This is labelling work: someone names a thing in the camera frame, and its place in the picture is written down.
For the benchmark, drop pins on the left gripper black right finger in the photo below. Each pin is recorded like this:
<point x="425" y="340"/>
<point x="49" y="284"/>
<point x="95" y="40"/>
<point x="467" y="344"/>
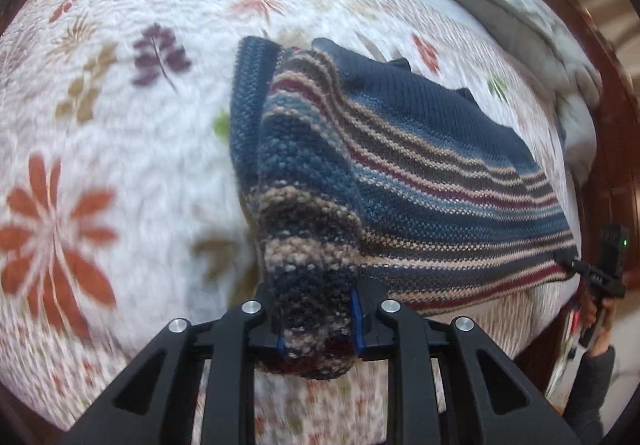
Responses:
<point x="449" y="383"/>

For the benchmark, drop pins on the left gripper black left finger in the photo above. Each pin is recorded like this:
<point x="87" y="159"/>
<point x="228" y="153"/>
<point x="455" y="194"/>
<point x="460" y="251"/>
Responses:
<point x="191" y="383"/>

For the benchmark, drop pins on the blue striped knit sweater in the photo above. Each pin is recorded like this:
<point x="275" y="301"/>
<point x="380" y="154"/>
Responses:
<point x="349" y="167"/>

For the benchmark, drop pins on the grey sleeve right forearm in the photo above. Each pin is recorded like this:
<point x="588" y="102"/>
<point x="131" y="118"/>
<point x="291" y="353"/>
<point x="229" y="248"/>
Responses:
<point x="589" y="390"/>

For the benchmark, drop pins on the person's right hand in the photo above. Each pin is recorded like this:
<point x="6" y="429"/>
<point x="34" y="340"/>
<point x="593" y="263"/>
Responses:
<point x="600" y="317"/>

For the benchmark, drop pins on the white floral quilted bedspread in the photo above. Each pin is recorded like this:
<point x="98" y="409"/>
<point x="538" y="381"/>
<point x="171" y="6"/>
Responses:
<point x="119" y="209"/>

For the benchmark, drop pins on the grey-green comforter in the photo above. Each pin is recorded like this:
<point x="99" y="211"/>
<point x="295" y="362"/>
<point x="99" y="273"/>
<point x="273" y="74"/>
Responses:
<point x="532" y="33"/>

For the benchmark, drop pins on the dark wooden bed frame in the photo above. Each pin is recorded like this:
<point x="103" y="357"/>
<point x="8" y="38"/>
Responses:
<point x="611" y="194"/>

